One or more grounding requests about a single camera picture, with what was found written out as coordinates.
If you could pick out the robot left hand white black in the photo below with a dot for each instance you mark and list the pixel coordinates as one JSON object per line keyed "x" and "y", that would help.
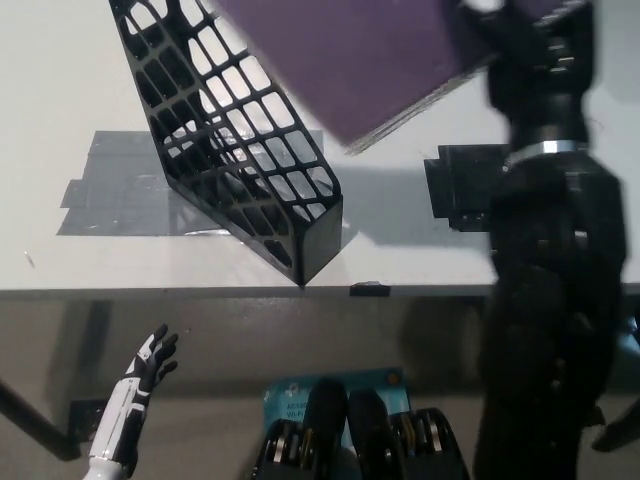
{"x": 125, "y": 405}

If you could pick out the purple spiral notebook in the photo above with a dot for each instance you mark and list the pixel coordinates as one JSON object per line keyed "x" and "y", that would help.
{"x": 360, "y": 65}

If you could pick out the black lattice magazine stand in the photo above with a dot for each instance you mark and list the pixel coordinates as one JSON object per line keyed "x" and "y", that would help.
{"x": 320, "y": 235}

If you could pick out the black table leg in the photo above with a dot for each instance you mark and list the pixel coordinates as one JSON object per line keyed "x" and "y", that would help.
{"x": 35, "y": 425}

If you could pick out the teal printed router box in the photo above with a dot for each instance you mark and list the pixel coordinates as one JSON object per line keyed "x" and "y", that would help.
{"x": 295, "y": 397}

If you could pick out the large grey tape patch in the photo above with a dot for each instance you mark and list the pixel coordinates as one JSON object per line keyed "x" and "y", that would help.
{"x": 115, "y": 195}

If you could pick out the small black tape piece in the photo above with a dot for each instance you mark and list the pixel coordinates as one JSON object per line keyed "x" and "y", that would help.
{"x": 370, "y": 288}

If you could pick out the black tape patch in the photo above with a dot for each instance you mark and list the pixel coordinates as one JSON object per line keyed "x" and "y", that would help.
{"x": 460, "y": 190}

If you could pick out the black table foot bracket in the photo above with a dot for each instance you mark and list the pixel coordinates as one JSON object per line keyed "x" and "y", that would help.
{"x": 82, "y": 415}

